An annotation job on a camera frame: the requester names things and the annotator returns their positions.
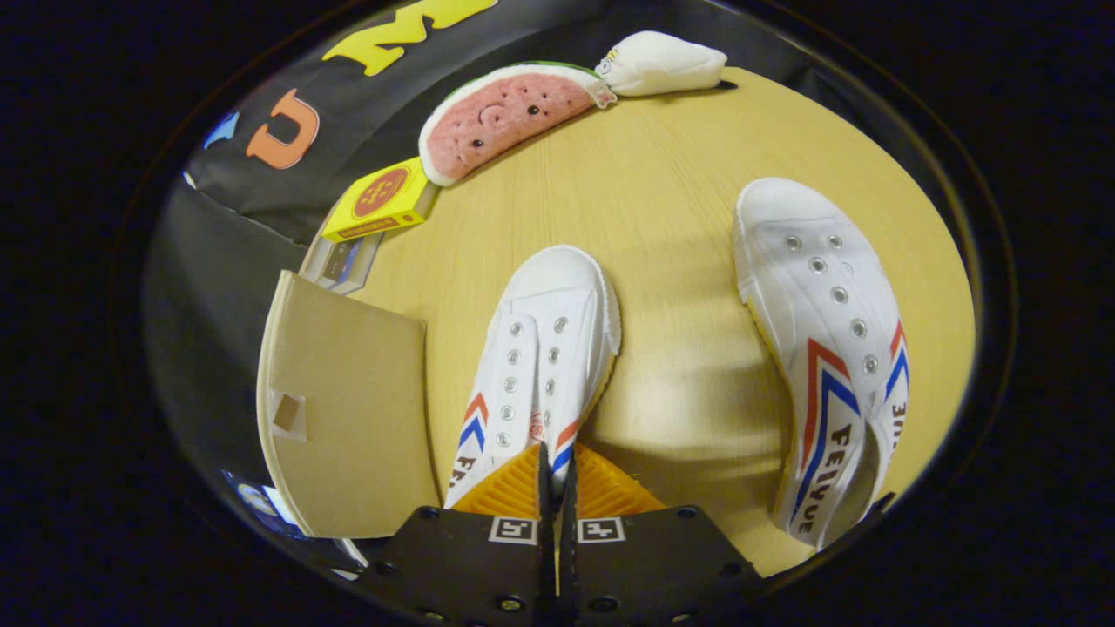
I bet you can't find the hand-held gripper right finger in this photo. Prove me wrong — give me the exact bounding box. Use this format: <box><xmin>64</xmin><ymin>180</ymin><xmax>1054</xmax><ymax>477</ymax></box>
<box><xmin>557</xmin><ymin>442</ymin><xmax>772</xmax><ymax>627</ymax></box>

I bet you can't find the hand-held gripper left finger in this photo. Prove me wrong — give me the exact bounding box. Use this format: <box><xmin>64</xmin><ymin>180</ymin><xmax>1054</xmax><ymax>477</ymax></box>
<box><xmin>353</xmin><ymin>442</ymin><xmax>558</xmax><ymax>627</ymax></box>

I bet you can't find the white canvas shoe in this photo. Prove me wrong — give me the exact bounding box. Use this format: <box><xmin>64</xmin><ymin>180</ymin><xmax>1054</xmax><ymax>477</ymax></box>
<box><xmin>733</xmin><ymin>178</ymin><xmax>911</xmax><ymax>551</ymax></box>
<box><xmin>444</xmin><ymin>245</ymin><xmax>622</xmax><ymax>510</ymax></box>

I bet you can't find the beige fabric storage box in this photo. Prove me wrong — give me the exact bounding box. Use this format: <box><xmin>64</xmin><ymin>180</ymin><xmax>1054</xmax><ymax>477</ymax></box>
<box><xmin>255</xmin><ymin>270</ymin><xmax>443</xmax><ymax>541</ymax></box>

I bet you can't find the yellow book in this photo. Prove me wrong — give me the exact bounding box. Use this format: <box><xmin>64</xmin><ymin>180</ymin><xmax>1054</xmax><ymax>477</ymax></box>
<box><xmin>322</xmin><ymin>157</ymin><xmax>436</xmax><ymax>243</ymax></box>

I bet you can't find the watermelon slice plush toy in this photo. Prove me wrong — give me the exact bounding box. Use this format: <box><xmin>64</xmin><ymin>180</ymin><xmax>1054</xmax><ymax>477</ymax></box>
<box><xmin>418</xmin><ymin>61</ymin><xmax>618</xmax><ymax>188</ymax></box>

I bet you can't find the white plush toy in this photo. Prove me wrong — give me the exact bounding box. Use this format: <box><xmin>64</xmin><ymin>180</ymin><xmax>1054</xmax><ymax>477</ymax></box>
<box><xmin>595</xmin><ymin>30</ymin><xmax>739</xmax><ymax>98</ymax></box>

